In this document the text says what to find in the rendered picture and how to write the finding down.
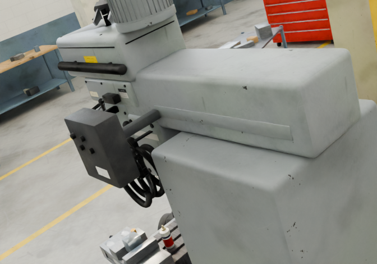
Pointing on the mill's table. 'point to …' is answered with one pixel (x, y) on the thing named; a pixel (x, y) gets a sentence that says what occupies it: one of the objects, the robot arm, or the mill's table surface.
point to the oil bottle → (166, 237)
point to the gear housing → (95, 89)
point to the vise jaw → (116, 251)
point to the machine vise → (151, 244)
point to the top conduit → (115, 69)
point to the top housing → (120, 46)
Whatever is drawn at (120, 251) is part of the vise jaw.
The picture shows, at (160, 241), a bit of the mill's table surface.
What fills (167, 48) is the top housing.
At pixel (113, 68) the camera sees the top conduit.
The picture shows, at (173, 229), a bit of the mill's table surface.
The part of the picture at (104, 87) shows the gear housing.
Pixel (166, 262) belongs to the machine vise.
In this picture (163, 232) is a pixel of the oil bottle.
